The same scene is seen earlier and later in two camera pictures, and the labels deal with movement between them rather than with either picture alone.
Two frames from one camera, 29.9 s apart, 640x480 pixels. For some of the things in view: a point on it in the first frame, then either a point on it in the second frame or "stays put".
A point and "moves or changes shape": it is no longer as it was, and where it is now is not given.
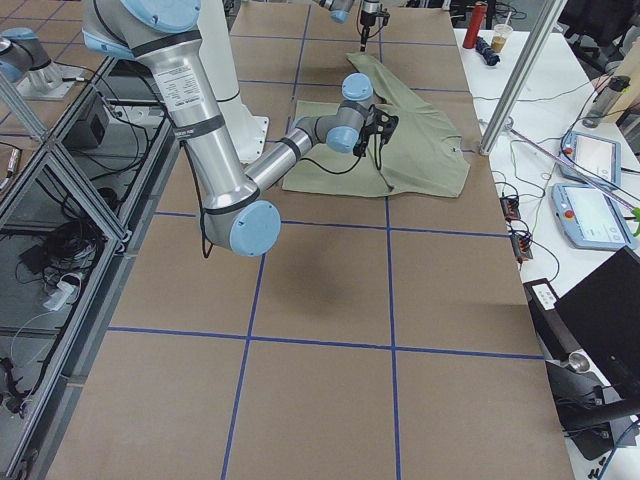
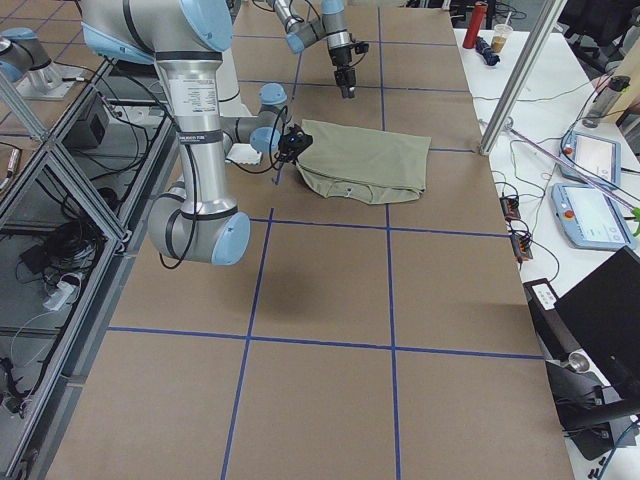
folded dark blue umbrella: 484,49 stays put
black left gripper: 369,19 -> 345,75
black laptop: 604,311 stays put
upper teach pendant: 590,158 stays put
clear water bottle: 604,100 stays put
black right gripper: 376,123 -> 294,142
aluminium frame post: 533,54 stays put
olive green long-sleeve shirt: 422,155 moves or changes shape
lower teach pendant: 588,219 stays put
